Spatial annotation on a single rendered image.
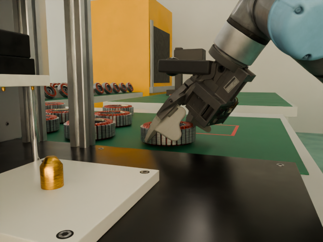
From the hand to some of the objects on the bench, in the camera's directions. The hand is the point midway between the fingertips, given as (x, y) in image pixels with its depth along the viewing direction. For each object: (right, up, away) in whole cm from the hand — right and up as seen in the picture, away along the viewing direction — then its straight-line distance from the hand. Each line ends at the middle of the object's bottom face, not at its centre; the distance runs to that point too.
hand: (166, 133), depth 57 cm
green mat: (-15, +1, +25) cm, 29 cm away
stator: (-15, +1, +23) cm, 28 cm away
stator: (0, -2, 0) cm, 2 cm away
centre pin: (-11, -3, -32) cm, 34 cm away
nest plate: (-11, -4, -32) cm, 34 cm away
